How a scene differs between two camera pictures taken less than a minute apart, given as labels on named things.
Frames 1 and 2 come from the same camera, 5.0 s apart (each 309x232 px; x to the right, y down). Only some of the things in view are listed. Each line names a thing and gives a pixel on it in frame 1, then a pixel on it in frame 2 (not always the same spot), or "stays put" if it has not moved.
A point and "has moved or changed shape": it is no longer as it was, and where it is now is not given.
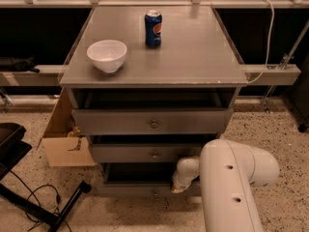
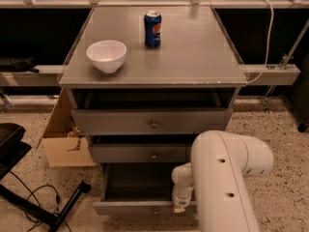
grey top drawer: x=152 y=112 stays put
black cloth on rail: x=10 y=64 stays put
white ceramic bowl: x=108 y=55 stays put
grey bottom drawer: x=141 y=180 has moved or changed shape
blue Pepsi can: x=153 y=28 stays put
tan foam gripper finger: x=177 y=190 to x=177 y=210
